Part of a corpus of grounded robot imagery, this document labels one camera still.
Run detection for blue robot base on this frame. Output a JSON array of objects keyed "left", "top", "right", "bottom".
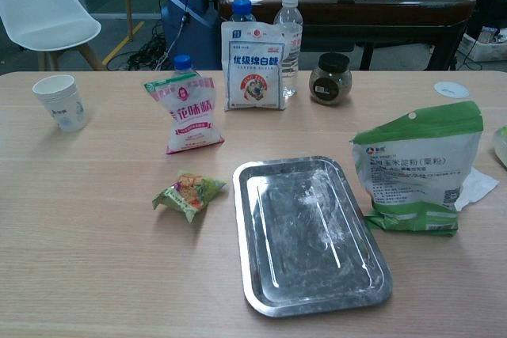
[{"left": 160, "top": 0, "right": 223, "bottom": 70}]

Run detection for brown mahjong table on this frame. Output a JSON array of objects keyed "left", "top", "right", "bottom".
[{"left": 218, "top": 0, "right": 477, "bottom": 71}]

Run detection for small green snack packet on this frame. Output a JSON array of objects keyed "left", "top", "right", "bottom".
[{"left": 151, "top": 170, "right": 228, "bottom": 225}]

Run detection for white sugar bag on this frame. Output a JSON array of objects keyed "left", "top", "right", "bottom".
[{"left": 220, "top": 20, "right": 287, "bottom": 112}]

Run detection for small blue-capped water bottle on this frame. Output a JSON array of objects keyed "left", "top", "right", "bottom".
[{"left": 173, "top": 54, "right": 199, "bottom": 77}]

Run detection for white box with items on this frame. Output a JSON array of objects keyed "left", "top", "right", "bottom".
[{"left": 459, "top": 25, "right": 507, "bottom": 63}]

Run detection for green white starch bag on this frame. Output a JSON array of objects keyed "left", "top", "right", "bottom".
[{"left": 349, "top": 101, "right": 485, "bottom": 237}]

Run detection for tall blue-capped water bottle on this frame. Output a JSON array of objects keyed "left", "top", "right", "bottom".
[{"left": 229, "top": 0, "right": 257, "bottom": 25}]

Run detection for white round lid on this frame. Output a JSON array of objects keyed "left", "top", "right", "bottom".
[{"left": 433, "top": 81, "right": 471, "bottom": 100}]

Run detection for white-capped water bottle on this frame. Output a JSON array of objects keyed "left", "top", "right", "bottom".
[{"left": 273, "top": 0, "right": 304, "bottom": 98}]

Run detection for stainless steel tray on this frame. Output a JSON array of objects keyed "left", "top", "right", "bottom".
[{"left": 231, "top": 155, "right": 394, "bottom": 319}]

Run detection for black-lidded glass spice jar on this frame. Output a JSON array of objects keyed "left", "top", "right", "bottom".
[{"left": 308, "top": 52, "right": 353, "bottom": 106}]

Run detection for white crumpled paper napkin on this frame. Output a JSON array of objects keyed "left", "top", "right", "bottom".
[{"left": 453, "top": 166, "right": 500, "bottom": 212}]

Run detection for white plastic chair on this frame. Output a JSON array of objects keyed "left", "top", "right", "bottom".
[{"left": 0, "top": 0, "right": 108, "bottom": 72}]

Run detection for black floor cables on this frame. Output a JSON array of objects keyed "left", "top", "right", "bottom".
[{"left": 105, "top": 19, "right": 177, "bottom": 72}]

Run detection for green translucent bag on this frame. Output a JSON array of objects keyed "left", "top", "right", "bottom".
[{"left": 492, "top": 125, "right": 507, "bottom": 165}]

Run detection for pink white MSG bag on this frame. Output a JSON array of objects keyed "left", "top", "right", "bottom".
[{"left": 143, "top": 74, "right": 226, "bottom": 156}]

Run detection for stack of white paper cups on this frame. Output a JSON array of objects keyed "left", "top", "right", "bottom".
[{"left": 32, "top": 74, "right": 90, "bottom": 134}]

